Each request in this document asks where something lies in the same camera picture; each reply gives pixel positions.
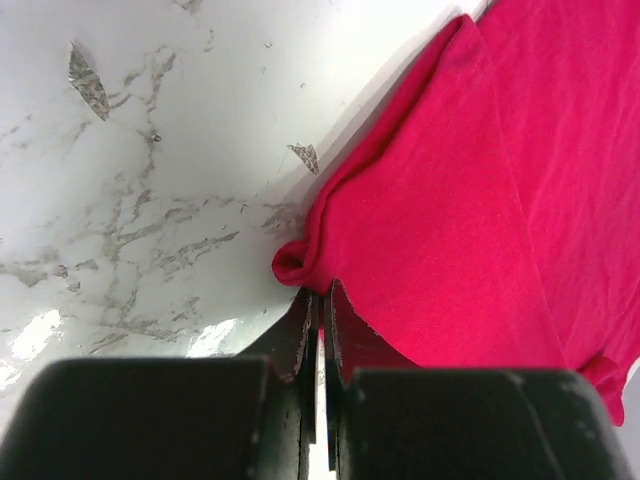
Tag red t shirt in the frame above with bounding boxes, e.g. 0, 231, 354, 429
272, 1, 639, 425

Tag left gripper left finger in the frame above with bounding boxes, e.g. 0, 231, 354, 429
238, 289, 319, 479

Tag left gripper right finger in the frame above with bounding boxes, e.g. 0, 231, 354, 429
323, 279, 415, 478

